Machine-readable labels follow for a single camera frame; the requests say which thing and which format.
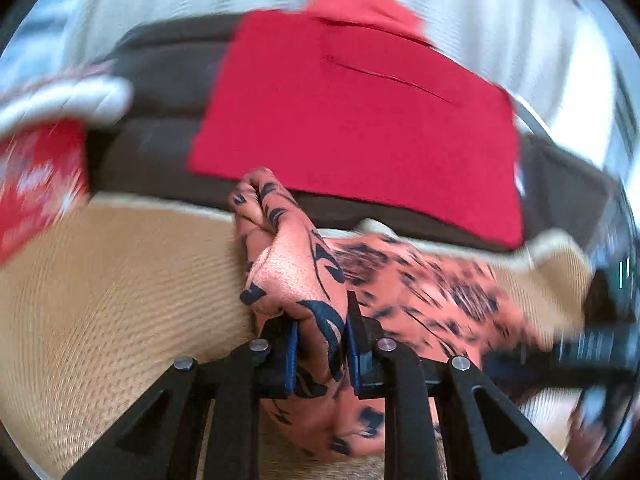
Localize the orange floral garment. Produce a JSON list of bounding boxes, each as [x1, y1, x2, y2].
[[229, 170, 539, 462]]

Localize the woven bamboo bed mat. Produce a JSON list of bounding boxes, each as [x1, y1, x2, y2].
[[1, 194, 593, 479]]

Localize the red towel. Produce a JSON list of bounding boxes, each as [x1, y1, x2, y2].
[[189, 0, 523, 248]]

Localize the red egg roll box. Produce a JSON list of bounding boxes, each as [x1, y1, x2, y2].
[[1, 119, 89, 261]]

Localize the white quilted pillow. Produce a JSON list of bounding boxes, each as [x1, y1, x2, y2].
[[1, 61, 134, 139]]

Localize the white dotted curtain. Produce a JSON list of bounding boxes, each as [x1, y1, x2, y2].
[[63, 0, 639, 165]]

